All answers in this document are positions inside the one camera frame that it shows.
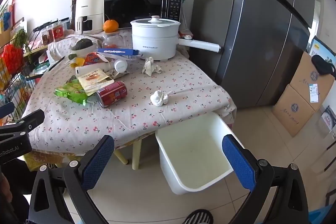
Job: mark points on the orange fruit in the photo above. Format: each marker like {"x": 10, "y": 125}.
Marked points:
{"x": 110, "y": 26}

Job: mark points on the white tissue ball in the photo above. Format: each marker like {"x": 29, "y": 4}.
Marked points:
{"x": 158, "y": 98}

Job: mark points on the stack of white bowls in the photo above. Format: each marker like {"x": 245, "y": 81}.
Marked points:
{"x": 90, "y": 52}

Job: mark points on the cream air fryer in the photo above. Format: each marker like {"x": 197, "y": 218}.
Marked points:
{"x": 89, "y": 8}

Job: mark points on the green snack packet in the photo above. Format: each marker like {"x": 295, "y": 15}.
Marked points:
{"x": 72, "y": 92}

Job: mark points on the brown cardboard box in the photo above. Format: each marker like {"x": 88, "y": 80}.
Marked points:
{"x": 291, "y": 111}
{"x": 307, "y": 77}

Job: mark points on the cream table leg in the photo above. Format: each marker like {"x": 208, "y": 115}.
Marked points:
{"x": 137, "y": 155}
{"x": 122, "y": 157}

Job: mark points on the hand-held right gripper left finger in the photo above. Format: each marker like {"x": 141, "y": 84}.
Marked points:
{"x": 97, "y": 161}

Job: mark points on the striped slipper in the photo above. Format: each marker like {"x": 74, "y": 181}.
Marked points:
{"x": 198, "y": 217}

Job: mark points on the small red white box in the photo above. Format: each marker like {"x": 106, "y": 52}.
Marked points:
{"x": 185, "y": 35}

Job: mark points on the blue printed box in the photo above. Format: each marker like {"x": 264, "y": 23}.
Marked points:
{"x": 323, "y": 48}

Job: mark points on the small white bottle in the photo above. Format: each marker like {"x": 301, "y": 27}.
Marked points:
{"x": 120, "y": 66}

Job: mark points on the red bag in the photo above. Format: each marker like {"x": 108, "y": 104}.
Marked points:
{"x": 10, "y": 58}

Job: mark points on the yellow packet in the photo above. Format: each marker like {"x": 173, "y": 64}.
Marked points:
{"x": 76, "y": 63}

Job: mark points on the blue long box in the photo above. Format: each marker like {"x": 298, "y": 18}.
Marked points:
{"x": 118, "y": 52}

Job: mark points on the glass teapot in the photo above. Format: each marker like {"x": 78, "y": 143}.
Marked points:
{"x": 113, "y": 43}

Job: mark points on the black pen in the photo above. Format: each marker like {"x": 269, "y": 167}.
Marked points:
{"x": 56, "y": 63}

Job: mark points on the dark green squash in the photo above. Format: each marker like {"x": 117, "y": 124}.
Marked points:
{"x": 82, "y": 44}

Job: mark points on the yellow patterned cloth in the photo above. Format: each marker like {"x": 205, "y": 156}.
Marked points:
{"x": 52, "y": 161}

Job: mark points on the orange flattened carton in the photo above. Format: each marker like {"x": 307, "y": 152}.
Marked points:
{"x": 92, "y": 58}

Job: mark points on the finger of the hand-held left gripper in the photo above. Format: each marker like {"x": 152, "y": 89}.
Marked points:
{"x": 6, "y": 109}
{"x": 34, "y": 119}

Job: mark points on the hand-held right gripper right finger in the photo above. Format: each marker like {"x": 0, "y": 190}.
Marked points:
{"x": 239, "y": 163}

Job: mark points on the red drink can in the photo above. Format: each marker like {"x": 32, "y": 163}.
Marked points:
{"x": 111, "y": 94}

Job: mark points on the beige snack packet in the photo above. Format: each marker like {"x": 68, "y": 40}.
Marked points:
{"x": 92, "y": 78}

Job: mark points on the grey refrigerator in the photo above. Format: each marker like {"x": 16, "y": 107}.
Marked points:
{"x": 257, "y": 29}

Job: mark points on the white plastic bin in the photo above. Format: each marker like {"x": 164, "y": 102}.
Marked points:
{"x": 194, "y": 150}

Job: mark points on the crumpled white tissue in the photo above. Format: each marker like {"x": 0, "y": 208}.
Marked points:
{"x": 151, "y": 66}

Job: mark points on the white electric pot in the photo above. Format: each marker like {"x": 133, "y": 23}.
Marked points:
{"x": 153, "y": 43}

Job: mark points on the cherry print tablecloth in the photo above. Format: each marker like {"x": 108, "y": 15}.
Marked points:
{"x": 157, "y": 119}

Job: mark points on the black cloth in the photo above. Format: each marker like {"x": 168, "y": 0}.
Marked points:
{"x": 323, "y": 65}

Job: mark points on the black microwave oven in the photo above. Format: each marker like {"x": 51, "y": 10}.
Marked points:
{"x": 134, "y": 5}

